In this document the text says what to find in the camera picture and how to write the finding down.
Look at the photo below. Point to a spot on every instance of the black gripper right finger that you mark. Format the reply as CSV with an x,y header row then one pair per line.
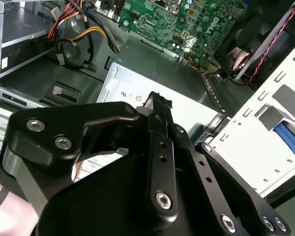
x,y
204,170

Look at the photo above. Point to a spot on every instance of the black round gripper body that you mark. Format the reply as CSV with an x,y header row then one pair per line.
x,y
100,209

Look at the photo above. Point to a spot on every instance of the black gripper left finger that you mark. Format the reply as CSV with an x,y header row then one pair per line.
x,y
51,123

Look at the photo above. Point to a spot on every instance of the hard disk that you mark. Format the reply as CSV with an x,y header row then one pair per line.
x,y
290,137

